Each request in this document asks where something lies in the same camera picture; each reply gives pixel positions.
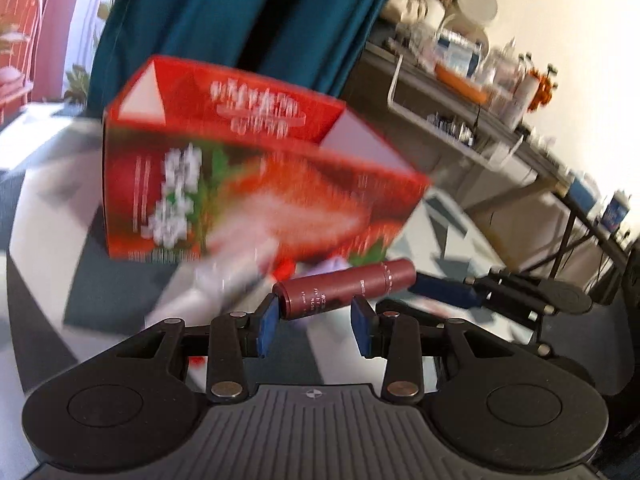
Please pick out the light blue box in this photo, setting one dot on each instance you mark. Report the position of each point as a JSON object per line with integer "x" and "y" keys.
{"x": 582, "y": 197}

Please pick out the black top dressing table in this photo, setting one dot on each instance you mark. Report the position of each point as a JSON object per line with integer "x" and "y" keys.
{"x": 500, "y": 160}

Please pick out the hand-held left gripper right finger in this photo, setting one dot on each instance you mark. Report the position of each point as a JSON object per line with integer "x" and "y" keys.
{"x": 363, "y": 329}

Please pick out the geometric patterned tablecloth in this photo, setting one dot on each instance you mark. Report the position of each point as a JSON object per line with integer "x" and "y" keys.
{"x": 55, "y": 240}

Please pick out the maroon cylindrical tube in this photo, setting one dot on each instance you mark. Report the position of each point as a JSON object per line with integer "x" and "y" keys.
{"x": 345, "y": 287}

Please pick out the red strawberry print cardboard box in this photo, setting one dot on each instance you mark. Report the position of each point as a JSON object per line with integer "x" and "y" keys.
{"x": 260, "y": 175}

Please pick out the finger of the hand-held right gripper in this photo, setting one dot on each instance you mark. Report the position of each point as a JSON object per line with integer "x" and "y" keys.
{"x": 442, "y": 291}

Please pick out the round white vanity mirror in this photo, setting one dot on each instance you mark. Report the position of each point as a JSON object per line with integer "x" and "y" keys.
{"x": 477, "y": 7}

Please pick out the orange artificial flowers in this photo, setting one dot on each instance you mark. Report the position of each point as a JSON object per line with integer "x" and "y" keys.
{"x": 544, "y": 87}

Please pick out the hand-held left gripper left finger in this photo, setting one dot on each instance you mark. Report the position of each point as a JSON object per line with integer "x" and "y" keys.
{"x": 267, "y": 324}

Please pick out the pink room wall poster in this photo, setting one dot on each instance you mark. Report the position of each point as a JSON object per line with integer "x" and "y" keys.
{"x": 35, "y": 35}

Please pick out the clear plastic packet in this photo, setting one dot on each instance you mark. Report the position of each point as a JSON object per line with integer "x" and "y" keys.
{"x": 225, "y": 272}

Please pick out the teal curtain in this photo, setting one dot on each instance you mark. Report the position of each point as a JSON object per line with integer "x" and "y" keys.
{"x": 240, "y": 15}

